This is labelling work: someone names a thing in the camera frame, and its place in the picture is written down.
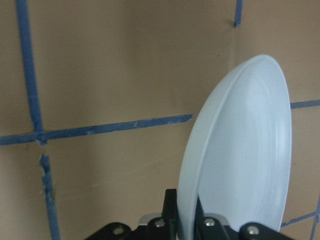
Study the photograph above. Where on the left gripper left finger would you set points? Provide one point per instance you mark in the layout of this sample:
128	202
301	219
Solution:
155	226

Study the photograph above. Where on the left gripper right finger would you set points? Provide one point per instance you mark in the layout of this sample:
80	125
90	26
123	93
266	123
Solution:
211	226

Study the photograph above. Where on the blue plate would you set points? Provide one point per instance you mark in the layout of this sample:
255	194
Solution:
237	160

